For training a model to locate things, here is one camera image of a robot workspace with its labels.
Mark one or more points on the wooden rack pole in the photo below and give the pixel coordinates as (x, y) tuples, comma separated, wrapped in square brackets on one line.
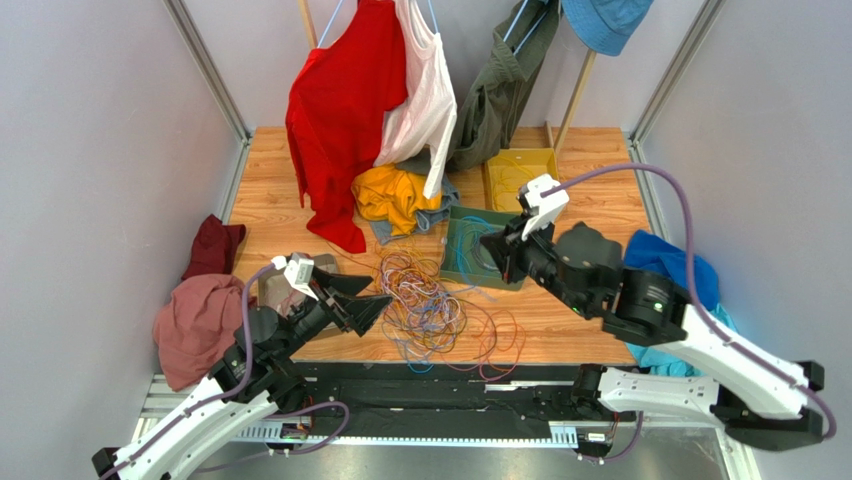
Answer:
[(557, 141)]

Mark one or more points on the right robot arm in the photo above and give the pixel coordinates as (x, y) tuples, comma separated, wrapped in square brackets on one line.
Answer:
[(759, 400)]

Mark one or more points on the yellow plastic tray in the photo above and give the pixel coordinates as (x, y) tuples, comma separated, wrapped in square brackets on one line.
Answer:
[(505, 173)]

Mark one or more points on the dusty pink cloth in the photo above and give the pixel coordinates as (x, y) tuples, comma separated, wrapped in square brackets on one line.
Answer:
[(195, 328)]

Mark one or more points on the grey plastic tray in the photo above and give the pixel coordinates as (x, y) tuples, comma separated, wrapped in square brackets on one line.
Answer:
[(274, 290)]

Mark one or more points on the turquoise cloth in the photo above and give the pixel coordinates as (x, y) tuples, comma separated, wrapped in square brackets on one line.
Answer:
[(660, 363)]

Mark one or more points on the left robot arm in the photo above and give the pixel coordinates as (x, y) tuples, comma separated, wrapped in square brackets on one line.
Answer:
[(255, 379)]

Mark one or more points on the white hanging tank top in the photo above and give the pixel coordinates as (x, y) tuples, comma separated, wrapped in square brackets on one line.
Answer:
[(426, 119)]

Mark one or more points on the light blue bucket hat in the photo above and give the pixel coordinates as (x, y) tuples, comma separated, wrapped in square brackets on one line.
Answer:
[(605, 26)]

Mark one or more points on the green plastic tray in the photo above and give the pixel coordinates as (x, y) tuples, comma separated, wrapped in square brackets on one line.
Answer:
[(465, 261)]

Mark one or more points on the red hanging shirt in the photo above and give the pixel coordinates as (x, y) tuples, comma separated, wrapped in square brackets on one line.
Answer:
[(335, 117)]

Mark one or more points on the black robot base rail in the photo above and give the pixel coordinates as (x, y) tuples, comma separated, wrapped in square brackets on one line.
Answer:
[(432, 399)]

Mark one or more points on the maroon cloth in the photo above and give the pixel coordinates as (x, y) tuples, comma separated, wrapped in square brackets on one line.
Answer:
[(214, 248)]

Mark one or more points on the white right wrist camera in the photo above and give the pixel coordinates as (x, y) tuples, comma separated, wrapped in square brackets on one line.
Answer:
[(542, 200)]

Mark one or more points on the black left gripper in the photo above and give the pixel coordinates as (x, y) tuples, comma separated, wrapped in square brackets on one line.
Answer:
[(358, 312)]

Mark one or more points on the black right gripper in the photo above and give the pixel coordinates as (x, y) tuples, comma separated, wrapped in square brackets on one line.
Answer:
[(515, 247)]

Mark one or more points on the olive green hanging garment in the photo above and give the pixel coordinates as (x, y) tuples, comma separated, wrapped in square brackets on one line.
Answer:
[(492, 109)]

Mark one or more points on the grey-blue cloth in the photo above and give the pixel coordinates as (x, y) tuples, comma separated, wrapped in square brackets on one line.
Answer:
[(426, 220)]

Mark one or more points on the yellow crumpled garment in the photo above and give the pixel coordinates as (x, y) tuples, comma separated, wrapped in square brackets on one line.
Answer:
[(388, 193)]

